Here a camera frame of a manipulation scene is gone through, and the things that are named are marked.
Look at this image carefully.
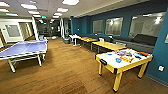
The white open laptop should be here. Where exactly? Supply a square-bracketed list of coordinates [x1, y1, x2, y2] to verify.
[98, 37, 105, 43]

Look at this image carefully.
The long wooden table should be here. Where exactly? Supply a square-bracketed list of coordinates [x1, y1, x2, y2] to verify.
[91, 40, 128, 55]
[77, 36, 98, 51]

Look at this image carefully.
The small white table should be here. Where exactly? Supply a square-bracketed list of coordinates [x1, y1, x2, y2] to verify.
[68, 33, 82, 47]

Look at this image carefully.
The dark round ottoman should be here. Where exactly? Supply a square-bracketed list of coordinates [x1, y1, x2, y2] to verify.
[63, 37, 72, 45]

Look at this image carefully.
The yellow game table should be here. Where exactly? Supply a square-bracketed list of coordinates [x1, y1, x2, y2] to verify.
[94, 48, 154, 93]

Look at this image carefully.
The colourful board game box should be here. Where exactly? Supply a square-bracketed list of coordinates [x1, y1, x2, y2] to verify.
[116, 49, 134, 58]

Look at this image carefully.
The rectangular ceiling light panel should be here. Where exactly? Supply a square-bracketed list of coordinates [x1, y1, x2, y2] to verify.
[61, 0, 80, 6]
[27, 10, 40, 15]
[0, 1, 10, 8]
[20, 3, 38, 10]
[5, 12, 19, 17]
[56, 7, 69, 13]

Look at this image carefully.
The small black object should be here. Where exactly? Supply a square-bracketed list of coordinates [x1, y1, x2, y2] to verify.
[134, 54, 142, 60]

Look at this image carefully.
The dark grey bench sofa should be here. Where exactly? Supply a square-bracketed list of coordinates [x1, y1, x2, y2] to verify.
[111, 33, 158, 54]

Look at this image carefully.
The orange red bowl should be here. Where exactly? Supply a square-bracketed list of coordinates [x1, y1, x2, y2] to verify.
[139, 51, 150, 57]

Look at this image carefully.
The blue ping pong table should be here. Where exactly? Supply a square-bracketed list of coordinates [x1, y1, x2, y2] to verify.
[0, 39, 49, 74]

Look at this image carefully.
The large framed interior window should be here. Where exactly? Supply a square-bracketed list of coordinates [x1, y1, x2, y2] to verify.
[128, 11, 167, 39]

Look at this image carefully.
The white wall outlet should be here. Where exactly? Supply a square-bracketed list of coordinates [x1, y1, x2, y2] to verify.
[158, 65, 165, 72]

